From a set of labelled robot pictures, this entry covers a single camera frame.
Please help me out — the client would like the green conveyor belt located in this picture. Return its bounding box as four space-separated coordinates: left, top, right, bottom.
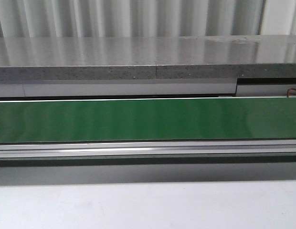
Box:
0 97 296 144

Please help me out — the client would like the white corrugated curtain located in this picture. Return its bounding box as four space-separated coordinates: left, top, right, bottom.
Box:
0 0 296 37

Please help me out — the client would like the grey conveyor rear rail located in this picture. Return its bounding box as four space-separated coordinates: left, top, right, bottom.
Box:
0 78 296 100

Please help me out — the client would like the aluminium conveyor front rail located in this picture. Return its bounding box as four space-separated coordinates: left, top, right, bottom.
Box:
0 139 296 167

